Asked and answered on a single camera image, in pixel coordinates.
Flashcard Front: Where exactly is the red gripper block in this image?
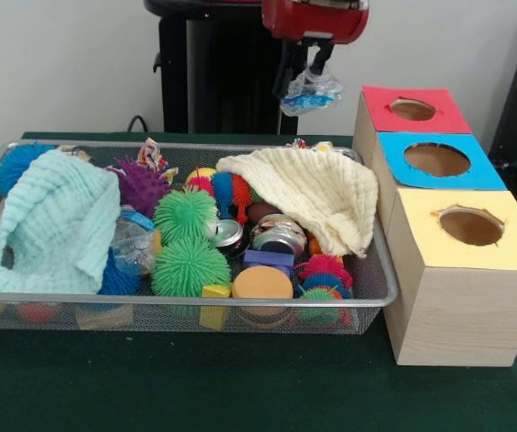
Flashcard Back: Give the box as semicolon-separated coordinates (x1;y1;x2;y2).
260;0;371;100

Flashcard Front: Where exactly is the clear crinkly plastic packet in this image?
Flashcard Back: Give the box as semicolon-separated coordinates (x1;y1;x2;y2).
279;62;345;118

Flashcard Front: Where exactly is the cream waffle cloth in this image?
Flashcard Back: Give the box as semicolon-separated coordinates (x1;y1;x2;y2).
215;147;380;259

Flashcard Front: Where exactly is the shiny crinkly plastic packet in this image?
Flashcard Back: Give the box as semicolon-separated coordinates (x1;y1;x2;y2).
249;213;307;253

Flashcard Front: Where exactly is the wooden box with three holes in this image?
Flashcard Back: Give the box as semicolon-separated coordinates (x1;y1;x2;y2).
351;85;517;368

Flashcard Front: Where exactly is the shallow mesh bin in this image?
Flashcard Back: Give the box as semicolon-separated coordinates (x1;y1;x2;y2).
0;139;399;337

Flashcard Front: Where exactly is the green spiky ball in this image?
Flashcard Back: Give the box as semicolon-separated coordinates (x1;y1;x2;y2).
150;237;231;298
152;187;218;247

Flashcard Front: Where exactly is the purple wooden block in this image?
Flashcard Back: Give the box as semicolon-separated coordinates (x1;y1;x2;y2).
243;248;295;278

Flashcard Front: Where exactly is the purple spiky ball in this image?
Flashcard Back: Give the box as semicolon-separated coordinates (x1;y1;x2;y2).
104;156;172;217

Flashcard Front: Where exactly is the multicolour spiky caterpillar toy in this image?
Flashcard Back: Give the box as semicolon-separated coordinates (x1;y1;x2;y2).
296;254;354;311

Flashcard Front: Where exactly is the mint green cloth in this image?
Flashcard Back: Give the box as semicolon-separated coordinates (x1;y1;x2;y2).
0;148;122;296

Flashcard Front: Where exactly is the blue spiky ball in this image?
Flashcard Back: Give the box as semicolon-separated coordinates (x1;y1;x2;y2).
0;142;57;197

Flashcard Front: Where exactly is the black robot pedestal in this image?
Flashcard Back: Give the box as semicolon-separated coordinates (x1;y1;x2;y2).
143;0;313;135

